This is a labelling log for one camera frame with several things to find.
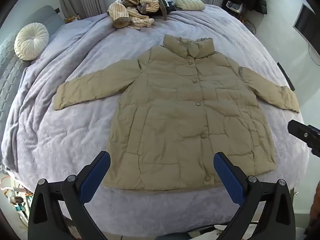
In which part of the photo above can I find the dark clothing pile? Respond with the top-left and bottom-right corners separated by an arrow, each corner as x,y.
150,0 -> 178,18

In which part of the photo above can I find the printed white box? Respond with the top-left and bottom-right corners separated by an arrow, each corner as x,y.
226,1 -> 242,12

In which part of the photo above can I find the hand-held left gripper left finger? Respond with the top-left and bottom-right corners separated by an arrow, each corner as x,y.
27,151 -> 111,240

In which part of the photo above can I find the round white pleated cushion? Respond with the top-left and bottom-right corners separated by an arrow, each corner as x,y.
14,22 -> 50,61

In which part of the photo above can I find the tangle of cables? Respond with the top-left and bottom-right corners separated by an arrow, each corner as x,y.
0,177 -> 33,222

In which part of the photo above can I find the wall television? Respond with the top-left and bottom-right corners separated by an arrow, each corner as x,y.
293,4 -> 320,53

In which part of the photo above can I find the person's brown clothing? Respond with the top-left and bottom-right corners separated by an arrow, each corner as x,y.
304,180 -> 320,240

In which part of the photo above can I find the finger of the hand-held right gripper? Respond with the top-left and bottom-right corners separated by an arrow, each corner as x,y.
287,120 -> 320,157

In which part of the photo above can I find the black strap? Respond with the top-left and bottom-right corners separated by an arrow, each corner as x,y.
277,62 -> 294,90

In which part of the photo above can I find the cream quilted jacket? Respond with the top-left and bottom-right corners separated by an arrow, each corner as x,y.
174,0 -> 206,12

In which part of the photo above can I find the lavender plush blanket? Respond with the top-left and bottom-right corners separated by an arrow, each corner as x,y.
1,4 -> 315,239

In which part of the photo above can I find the cream striped fleece robe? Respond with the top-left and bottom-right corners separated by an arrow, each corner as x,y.
107,0 -> 167,31

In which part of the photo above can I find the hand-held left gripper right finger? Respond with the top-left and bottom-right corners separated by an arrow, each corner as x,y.
213,151 -> 296,240

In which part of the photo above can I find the khaki puffer jacket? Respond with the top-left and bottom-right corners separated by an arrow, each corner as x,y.
54,34 -> 300,192

